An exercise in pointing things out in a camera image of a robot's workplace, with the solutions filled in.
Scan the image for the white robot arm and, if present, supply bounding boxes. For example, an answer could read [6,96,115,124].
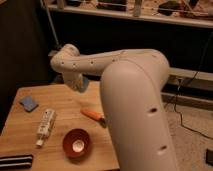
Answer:
[51,44,179,171]

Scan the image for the black box on floor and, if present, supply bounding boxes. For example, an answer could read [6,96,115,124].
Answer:
[206,149,213,166]

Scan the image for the black cable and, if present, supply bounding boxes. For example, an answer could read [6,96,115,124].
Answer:
[173,26,213,141]

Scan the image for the wooden table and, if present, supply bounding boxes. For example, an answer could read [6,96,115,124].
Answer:
[0,82,118,171]

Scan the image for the blue sponge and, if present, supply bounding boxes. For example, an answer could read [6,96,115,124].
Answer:
[19,96,38,112]

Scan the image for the blue ceramic cup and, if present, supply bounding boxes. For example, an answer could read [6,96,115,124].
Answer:
[78,77,89,93]

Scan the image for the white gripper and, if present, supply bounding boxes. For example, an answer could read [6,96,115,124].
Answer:
[63,72,83,91]

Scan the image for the white tube bottle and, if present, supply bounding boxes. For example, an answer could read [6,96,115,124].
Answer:
[36,109,56,147]

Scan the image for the orange toy carrot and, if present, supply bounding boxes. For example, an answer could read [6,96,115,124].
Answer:
[80,109,107,128]

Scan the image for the red ceramic bowl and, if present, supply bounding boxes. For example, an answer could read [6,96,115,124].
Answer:
[62,128,91,159]

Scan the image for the metal shelf rail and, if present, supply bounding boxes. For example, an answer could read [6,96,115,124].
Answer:
[40,0,213,29]

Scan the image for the metal rod stand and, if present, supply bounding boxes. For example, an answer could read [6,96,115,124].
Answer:
[42,0,62,51]

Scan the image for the black white striped cloth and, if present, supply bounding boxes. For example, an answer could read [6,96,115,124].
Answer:
[0,155,33,170]

